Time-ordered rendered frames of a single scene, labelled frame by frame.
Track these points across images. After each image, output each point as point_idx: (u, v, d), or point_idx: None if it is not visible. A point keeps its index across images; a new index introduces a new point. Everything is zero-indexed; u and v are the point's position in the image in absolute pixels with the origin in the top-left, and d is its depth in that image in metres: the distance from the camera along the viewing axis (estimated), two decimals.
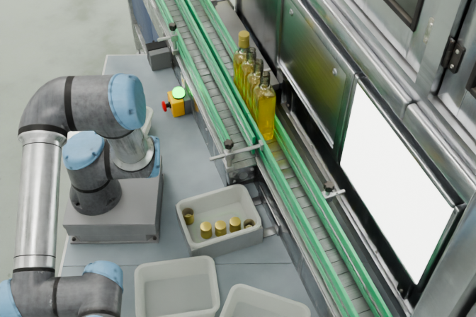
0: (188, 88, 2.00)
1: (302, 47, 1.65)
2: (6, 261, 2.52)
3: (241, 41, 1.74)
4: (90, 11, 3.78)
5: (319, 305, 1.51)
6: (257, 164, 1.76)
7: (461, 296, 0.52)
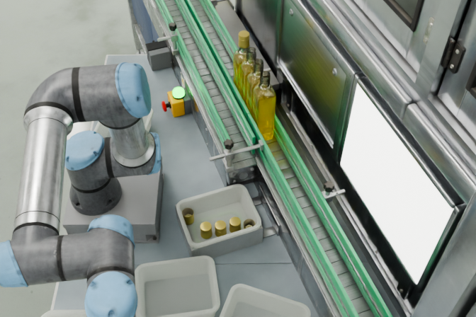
0: (188, 88, 2.00)
1: (302, 47, 1.65)
2: None
3: (241, 41, 1.74)
4: (90, 11, 3.78)
5: (319, 305, 1.51)
6: (257, 164, 1.76)
7: (461, 296, 0.52)
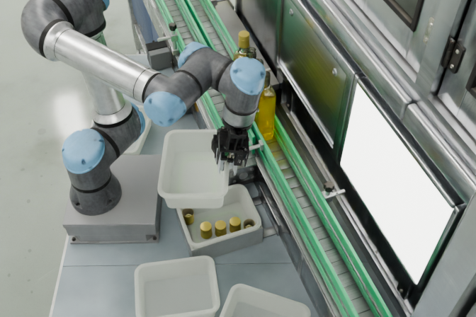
0: None
1: (302, 47, 1.65)
2: (6, 261, 2.52)
3: (241, 41, 1.74)
4: None
5: (319, 305, 1.51)
6: (257, 164, 1.76)
7: (461, 296, 0.52)
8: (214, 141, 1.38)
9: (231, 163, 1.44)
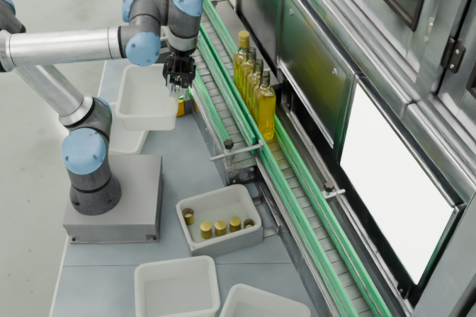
0: (188, 88, 2.00)
1: (302, 47, 1.65)
2: (6, 261, 2.52)
3: (241, 41, 1.74)
4: (90, 11, 3.78)
5: (319, 305, 1.51)
6: (257, 164, 1.76)
7: (461, 296, 0.52)
8: (164, 68, 1.56)
9: (181, 90, 1.62)
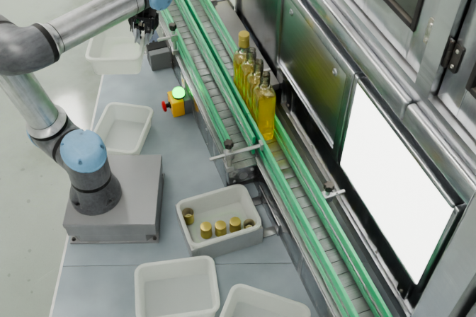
0: (188, 88, 2.00)
1: (302, 47, 1.65)
2: (6, 261, 2.52)
3: (241, 41, 1.74)
4: None
5: (319, 305, 1.51)
6: (257, 164, 1.76)
7: (461, 296, 0.52)
8: None
9: (146, 37, 1.77)
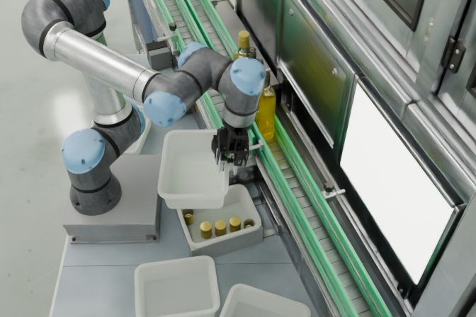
0: None
1: (302, 47, 1.65)
2: (6, 261, 2.52)
3: (241, 41, 1.74)
4: None
5: (319, 305, 1.51)
6: (257, 164, 1.76)
7: (461, 296, 0.52)
8: (214, 141, 1.38)
9: (231, 163, 1.43)
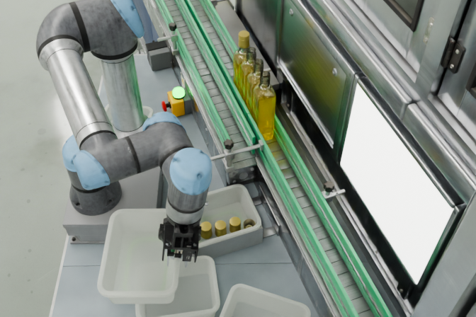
0: (188, 88, 2.00)
1: (302, 47, 1.65)
2: (6, 261, 2.52)
3: (241, 41, 1.74)
4: None
5: (319, 305, 1.51)
6: (257, 164, 1.76)
7: (461, 296, 0.52)
8: (161, 231, 1.21)
9: None
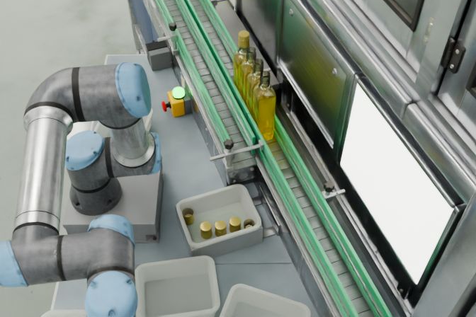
0: (188, 88, 2.00)
1: (302, 47, 1.65)
2: None
3: (241, 41, 1.74)
4: (90, 11, 3.78)
5: (319, 305, 1.51)
6: (257, 164, 1.76)
7: (461, 296, 0.52)
8: None
9: None
